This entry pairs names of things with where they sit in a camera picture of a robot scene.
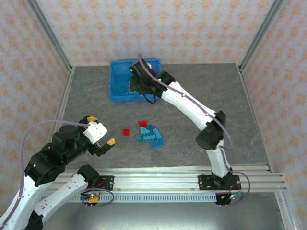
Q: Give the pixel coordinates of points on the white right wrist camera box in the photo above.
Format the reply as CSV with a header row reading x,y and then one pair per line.
x,y
148,65

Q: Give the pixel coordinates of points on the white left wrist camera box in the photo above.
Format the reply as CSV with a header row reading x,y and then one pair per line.
x,y
96,131

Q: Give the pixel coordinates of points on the aluminium frame post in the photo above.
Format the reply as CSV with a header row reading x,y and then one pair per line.
x,y
49,33
261,33

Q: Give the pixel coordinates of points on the aluminium lower frame bar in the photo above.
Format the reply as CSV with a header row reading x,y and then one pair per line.
x,y
286,215

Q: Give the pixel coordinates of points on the aluminium table side rail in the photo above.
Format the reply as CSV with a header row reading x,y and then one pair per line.
x,y
248,95
62,100

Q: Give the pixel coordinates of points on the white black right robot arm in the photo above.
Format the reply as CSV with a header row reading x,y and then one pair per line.
x,y
184,106

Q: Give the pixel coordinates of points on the aluminium mounting rail beam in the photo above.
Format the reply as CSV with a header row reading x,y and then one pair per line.
x,y
156,179

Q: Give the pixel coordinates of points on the blue divided plastic bin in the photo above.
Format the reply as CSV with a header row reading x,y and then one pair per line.
x,y
117,76

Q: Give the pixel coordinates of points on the blue sloped lego brick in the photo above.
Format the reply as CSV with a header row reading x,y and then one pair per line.
x,y
144,130

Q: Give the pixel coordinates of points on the grey metal panel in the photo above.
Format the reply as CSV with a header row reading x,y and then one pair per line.
x,y
156,218

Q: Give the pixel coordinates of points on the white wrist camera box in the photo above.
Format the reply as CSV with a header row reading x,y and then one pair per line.
x,y
148,65
96,131

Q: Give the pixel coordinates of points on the small controller circuit board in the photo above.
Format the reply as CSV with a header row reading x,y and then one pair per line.
x,y
92,198
231,197

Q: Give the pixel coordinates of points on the small blue lego brick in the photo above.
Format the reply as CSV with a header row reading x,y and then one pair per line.
x,y
138,137

